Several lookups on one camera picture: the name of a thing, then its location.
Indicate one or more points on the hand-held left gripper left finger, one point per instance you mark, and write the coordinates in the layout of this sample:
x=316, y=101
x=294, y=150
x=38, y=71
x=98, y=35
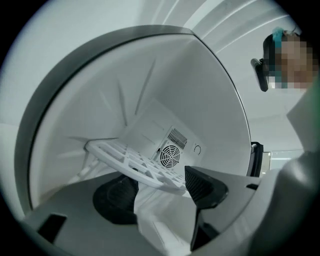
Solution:
x=82, y=232

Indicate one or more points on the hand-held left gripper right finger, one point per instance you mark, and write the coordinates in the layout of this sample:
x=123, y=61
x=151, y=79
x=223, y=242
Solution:
x=225, y=200

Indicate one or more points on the white wire fridge shelf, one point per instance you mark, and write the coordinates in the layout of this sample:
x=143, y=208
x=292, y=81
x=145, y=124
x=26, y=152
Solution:
x=150, y=183

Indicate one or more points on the black mini fridge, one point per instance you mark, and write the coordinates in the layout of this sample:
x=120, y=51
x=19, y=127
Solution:
x=200, y=100

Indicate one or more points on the person's white printed shirt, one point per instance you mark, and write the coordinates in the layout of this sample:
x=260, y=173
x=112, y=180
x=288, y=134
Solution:
x=307, y=120

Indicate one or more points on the person's head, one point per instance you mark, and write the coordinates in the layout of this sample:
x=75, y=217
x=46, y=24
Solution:
x=292, y=65

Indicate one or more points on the teal hair scrunchie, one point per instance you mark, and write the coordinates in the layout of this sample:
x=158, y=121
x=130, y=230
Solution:
x=277, y=36

